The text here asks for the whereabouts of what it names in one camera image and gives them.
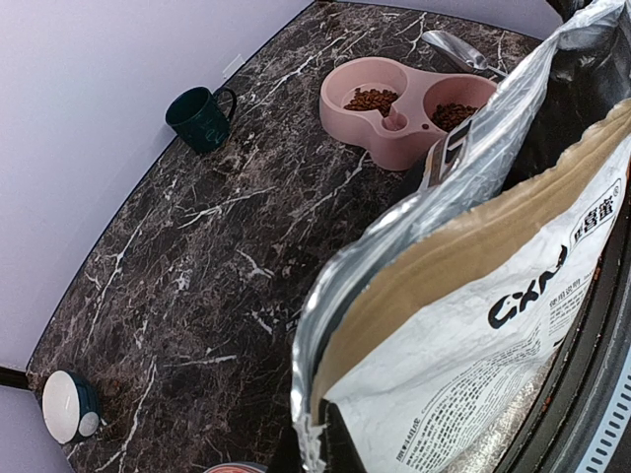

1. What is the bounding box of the left black frame post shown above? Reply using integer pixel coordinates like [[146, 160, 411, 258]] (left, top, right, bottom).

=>
[[0, 367, 30, 390]]

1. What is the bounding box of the brown kibble in bowl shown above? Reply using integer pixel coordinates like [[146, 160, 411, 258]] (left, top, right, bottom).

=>
[[344, 88, 398, 116]]

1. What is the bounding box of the white and dark ceramic bowl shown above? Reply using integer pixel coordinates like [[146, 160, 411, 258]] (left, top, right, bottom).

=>
[[41, 370, 102, 444]]

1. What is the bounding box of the black mug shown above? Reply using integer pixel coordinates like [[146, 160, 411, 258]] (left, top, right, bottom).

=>
[[165, 87, 238, 154]]

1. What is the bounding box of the metal scoop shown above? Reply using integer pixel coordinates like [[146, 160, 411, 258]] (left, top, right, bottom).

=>
[[421, 31, 508, 79]]

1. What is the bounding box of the white slotted cable duct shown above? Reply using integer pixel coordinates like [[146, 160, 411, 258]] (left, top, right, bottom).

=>
[[577, 372, 630, 473]]

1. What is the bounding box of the pet food bag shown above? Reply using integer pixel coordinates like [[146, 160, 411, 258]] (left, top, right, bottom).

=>
[[291, 1, 630, 472]]

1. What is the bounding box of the pink double pet bowl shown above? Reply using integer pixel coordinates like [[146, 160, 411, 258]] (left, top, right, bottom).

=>
[[319, 57, 497, 171]]

